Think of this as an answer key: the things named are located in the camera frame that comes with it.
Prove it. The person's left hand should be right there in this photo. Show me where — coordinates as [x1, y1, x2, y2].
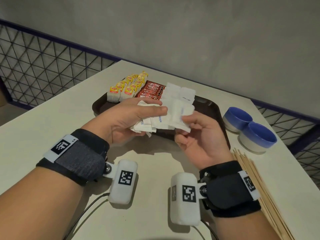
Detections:
[81, 97, 168, 145]

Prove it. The person's right hand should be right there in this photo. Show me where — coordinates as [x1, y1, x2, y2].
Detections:
[174, 110, 238, 170]

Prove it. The row of white tea bags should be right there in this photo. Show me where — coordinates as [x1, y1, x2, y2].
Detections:
[107, 73, 138, 103]
[119, 70, 148, 102]

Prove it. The brown plastic tray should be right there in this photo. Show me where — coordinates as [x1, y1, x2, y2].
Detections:
[92, 80, 230, 150]

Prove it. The bundle of white sugar packets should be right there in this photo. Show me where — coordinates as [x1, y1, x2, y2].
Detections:
[130, 100, 175, 138]

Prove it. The row of red coffee sachets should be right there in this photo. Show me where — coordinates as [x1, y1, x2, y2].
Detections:
[136, 80, 167, 100]

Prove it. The row of white sugar packets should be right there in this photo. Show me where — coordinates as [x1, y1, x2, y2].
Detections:
[162, 82, 182, 103]

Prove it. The bundle of wooden stir sticks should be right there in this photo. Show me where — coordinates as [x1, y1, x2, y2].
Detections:
[231, 147, 295, 240]

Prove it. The person's left forearm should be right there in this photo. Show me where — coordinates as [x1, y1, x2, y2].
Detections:
[0, 167, 84, 240]

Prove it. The blue and white bowl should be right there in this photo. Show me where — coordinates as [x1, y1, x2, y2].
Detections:
[222, 107, 253, 133]
[239, 122, 277, 153]

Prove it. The purple metal mesh railing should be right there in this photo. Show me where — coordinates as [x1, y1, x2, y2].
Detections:
[0, 18, 320, 190]

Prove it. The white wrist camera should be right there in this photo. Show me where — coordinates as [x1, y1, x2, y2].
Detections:
[171, 172, 208, 227]
[102, 159, 138, 205]

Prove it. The black cable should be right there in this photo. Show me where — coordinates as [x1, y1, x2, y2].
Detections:
[62, 193, 110, 240]

